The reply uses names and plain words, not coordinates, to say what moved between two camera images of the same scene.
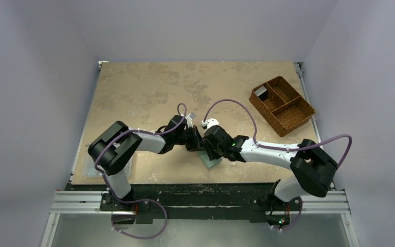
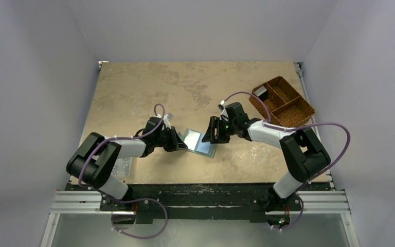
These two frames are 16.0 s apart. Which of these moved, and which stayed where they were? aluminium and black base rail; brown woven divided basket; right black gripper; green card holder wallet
Moved: right black gripper; green card holder wallet
Stayed: aluminium and black base rail; brown woven divided basket
